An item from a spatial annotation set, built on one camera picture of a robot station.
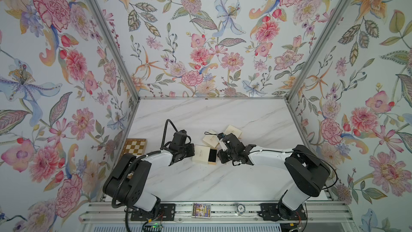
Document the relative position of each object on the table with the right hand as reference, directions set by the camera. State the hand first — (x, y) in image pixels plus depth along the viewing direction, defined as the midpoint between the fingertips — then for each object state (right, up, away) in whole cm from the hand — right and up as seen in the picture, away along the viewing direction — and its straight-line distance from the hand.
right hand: (217, 152), depth 92 cm
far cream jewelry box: (+9, +12, +10) cm, 18 cm away
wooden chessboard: (-47, +3, +1) cm, 47 cm away
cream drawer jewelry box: (-7, 0, -1) cm, 7 cm away
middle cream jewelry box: (-3, +7, +4) cm, 8 cm away
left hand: (-12, +2, +1) cm, 12 cm away
